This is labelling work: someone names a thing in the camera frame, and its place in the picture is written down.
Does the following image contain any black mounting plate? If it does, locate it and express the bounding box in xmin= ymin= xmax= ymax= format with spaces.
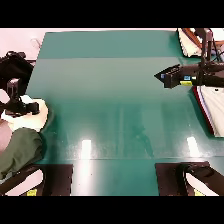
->
xmin=41 ymin=163 xmax=74 ymax=197
xmin=154 ymin=162 xmax=184 ymax=197

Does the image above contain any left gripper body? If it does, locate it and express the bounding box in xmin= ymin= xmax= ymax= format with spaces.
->
xmin=4 ymin=97 xmax=41 ymax=118

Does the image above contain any black garment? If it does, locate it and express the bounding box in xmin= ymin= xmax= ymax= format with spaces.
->
xmin=0 ymin=50 xmax=36 ymax=96

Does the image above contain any white folded garment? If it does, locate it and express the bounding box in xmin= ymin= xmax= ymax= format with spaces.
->
xmin=196 ymin=85 xmax=224 ymax=138

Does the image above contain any brown clothes hanger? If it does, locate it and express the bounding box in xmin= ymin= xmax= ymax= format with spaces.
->
xmin=182 ymin=28 xmax=205 ymax=50

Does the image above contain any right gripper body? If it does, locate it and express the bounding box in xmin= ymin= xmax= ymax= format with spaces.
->
xmin=154 ymin=64 xmax=183 ymax=90

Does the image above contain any dark green garment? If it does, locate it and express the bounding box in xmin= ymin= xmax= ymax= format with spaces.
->
xmin=0 ymin=127 xmax=45 ymax=180

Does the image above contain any pink-brown garment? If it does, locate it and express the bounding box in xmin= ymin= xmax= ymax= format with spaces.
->
xmin=0 ymin=119 xmax=15 ymax=156

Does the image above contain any white garment on hanger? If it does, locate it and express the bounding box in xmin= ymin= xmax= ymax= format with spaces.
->
xmin=177 ymin=28 xmax=224 ymax=58

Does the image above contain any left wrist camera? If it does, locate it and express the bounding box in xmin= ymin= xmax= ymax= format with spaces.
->
xmin=6 ymin=78 xmax=21 ymax=100

